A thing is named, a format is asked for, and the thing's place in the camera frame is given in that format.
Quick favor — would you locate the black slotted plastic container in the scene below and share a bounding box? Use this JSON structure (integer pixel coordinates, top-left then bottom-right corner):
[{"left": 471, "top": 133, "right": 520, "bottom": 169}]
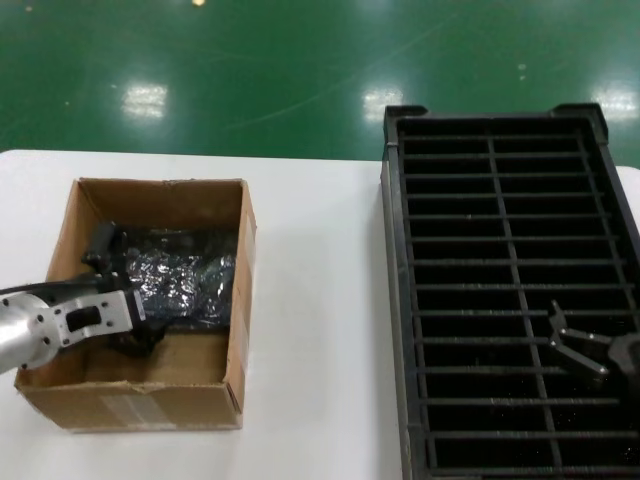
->
[{"left": 378, "top": 102, "right": 640, "bottom": 480}]

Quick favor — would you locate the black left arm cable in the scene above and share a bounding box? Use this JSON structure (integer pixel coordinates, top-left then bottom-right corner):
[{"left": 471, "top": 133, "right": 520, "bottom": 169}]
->
[{"left": 0, "top": 277, "right": 104, "bottom": 297}]

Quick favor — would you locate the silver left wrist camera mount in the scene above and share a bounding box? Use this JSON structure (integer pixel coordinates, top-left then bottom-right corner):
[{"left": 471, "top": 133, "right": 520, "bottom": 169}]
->
[{"left": 47, "top": 288, "right": 149, "bottom": 354}]

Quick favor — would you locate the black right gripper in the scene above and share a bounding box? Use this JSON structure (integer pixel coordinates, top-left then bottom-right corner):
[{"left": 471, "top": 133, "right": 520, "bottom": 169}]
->
[{"left": 544, "top": 298, "right": 640, "bottom": 387}]

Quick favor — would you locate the brown cardboard box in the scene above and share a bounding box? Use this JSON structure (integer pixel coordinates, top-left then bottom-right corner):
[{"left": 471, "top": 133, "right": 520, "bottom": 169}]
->
[{"left": 13, "top": 177, "right": 259, "bottom": 434}]

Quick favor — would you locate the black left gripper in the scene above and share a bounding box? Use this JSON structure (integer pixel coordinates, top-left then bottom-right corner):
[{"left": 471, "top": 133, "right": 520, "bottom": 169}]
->
[{"left": 81, "top": 221, "right": 169, "bottom": 359}]

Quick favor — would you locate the bagged graphics card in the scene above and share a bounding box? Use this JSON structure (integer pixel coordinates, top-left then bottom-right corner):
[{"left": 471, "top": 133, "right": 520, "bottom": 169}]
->
[{"left": 112, "top": 227, "right": 237, "bottom": 334}]

